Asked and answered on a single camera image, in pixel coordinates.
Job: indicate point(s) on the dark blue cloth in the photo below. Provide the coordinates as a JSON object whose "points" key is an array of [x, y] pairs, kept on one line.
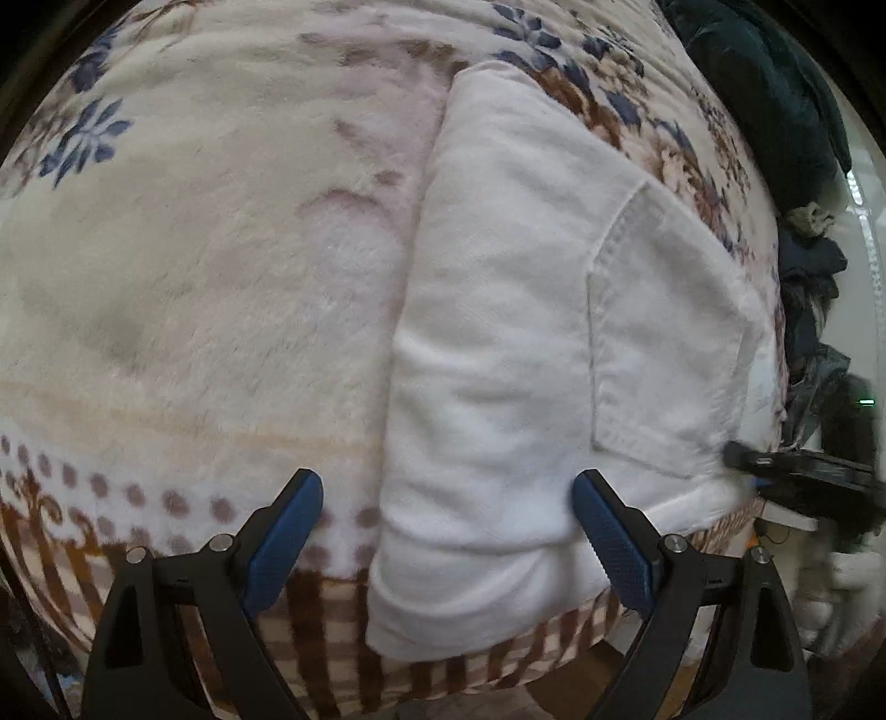
{"points": [[810, 277]]}

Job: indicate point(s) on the white pants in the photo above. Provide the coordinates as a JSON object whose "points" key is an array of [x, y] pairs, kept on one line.
{"points": [[547, 374]]}

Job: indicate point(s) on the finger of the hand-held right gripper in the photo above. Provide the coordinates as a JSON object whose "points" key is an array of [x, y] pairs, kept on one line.
{"points": [[824, 497], [796, 460]]}

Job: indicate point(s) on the grey fur trim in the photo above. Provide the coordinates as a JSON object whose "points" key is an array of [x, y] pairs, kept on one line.
{"points": [[813, 220]]}

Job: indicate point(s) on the floral plush blanket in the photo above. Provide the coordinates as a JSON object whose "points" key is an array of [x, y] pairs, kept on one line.
{"points": [[207, 291]]}

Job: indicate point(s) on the dark green cloth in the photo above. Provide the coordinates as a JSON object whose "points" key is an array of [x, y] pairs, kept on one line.
{"points": [[768, 97]]}

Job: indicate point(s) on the white fuzzy cloth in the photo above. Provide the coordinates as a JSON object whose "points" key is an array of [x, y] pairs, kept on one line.
{"points": [[834, 581]]}

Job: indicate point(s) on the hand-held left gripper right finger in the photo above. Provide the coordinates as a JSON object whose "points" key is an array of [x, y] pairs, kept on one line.
{"points": [[616, 547]]}

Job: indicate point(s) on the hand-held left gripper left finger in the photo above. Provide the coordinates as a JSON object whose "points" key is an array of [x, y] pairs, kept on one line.
{"points": [[287, 540]]}

